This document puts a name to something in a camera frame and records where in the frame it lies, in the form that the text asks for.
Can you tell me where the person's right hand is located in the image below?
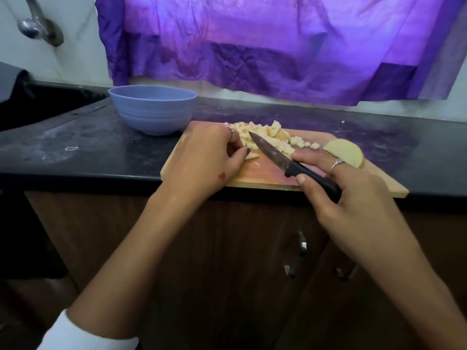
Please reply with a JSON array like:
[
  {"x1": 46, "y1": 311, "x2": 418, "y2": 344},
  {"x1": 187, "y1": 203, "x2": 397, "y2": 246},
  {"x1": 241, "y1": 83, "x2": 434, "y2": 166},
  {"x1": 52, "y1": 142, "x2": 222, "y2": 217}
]
[{"x1": 291, "y1": 146, "x2": 420, "y2": 278}]

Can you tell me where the person's left hand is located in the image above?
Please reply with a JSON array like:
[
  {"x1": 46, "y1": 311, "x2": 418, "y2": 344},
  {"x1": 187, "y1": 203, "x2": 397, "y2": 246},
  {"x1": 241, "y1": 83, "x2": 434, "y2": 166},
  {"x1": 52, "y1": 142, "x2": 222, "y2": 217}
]
[{"x1": 159, "y1": 122, "x2": 251, "y2": 205}]

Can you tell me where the potato slice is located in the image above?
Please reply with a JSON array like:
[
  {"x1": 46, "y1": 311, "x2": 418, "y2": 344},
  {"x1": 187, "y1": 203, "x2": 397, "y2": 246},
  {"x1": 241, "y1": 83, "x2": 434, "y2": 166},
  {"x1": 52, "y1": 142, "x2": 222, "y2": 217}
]
[{"x1": 323, "y1": 138, "x2": 365, "y2": 169}]

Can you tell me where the black handled knife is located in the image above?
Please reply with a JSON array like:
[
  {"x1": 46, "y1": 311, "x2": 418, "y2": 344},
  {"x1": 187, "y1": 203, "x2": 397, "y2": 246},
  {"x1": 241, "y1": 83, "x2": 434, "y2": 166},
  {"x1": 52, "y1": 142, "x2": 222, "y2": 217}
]
[{"x1": 248, "y1": 131, "x2": 342, "y2": 203}]

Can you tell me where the blue bowl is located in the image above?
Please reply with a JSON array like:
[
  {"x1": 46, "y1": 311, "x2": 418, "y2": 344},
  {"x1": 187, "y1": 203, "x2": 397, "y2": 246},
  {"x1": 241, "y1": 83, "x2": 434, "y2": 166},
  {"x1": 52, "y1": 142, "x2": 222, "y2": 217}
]
[{"x1": 108, "y1": 85, "x2": 198, "y2": 137}]

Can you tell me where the pile of diced potato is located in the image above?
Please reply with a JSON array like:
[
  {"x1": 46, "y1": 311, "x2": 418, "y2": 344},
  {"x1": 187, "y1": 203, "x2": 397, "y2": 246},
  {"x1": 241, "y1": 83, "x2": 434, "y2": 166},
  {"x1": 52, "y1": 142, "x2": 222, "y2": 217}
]
[{"x1": 223, "y1": 120, "x2": 321, "y2": 156}]

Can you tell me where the person's right forearm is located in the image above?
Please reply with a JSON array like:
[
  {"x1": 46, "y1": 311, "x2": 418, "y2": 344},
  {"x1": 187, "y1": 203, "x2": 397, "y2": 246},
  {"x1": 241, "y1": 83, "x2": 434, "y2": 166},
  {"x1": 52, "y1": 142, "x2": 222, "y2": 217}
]
[{"x1": 383, "y1": 247, "x2": 467, "y2": 350}]

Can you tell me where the wooden cutting board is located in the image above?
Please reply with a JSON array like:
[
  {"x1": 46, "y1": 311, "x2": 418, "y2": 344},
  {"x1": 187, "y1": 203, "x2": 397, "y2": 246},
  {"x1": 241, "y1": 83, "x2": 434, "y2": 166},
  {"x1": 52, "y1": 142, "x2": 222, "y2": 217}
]
[{"x1": 161, "y1": 120, "x2": 410, "y2": 199}]

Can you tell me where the purple cloth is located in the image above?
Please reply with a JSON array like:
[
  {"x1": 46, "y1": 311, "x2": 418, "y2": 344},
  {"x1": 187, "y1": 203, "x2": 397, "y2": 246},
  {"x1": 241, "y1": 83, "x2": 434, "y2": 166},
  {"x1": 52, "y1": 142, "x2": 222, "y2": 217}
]
[{"x1": 95, "y1": 0, "x2": 467, "y2": 107}]

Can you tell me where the dark sink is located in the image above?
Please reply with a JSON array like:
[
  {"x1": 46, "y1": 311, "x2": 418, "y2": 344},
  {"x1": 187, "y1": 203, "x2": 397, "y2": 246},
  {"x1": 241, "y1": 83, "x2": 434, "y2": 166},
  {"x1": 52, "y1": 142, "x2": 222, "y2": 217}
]
[{"x1": 0, "y1": 82, "x2": 109, "y2": 132}]

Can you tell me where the grey cloth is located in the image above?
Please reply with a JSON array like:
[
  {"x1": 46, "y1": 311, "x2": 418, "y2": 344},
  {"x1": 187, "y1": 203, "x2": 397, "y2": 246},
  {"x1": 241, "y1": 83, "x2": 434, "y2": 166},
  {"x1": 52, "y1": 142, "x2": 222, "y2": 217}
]
[{"x1": 0, "y1": 62, "x2": 30, "y2": 103}]

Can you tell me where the metal faucet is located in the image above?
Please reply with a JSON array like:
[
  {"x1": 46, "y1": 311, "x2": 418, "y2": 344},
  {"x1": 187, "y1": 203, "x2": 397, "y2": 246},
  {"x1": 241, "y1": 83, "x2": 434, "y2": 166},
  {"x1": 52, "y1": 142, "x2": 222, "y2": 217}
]
[{"x1": 18, "y1": 0, "x2": 65, "y2": 47}]

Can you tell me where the metal cabinet handle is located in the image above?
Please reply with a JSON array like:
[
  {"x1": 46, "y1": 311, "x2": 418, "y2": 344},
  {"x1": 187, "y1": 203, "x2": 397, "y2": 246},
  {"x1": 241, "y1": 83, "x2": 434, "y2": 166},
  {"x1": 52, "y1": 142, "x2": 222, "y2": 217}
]
[
  {"x1": 283, "y1": 231, "x2": 309, "y2": 279},
  {"x1": 336, "y1": 263, "x2": 360, "y2": 281}
]

